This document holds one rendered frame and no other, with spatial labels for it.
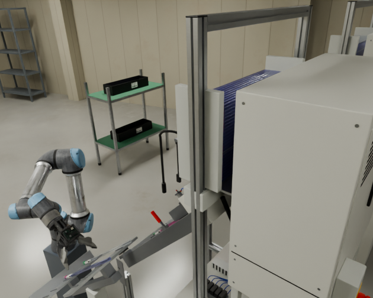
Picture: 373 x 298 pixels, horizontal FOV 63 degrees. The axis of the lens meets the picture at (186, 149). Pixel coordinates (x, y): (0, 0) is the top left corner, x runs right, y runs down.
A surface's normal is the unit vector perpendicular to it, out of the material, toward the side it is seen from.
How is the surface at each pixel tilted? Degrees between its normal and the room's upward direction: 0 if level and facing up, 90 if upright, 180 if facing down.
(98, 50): 90
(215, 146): 90
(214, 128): 90
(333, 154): 90
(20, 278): 0
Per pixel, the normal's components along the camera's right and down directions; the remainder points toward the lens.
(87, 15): -0.44, 0.40
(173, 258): -0.03, -0.90
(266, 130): -0.64, 0.36
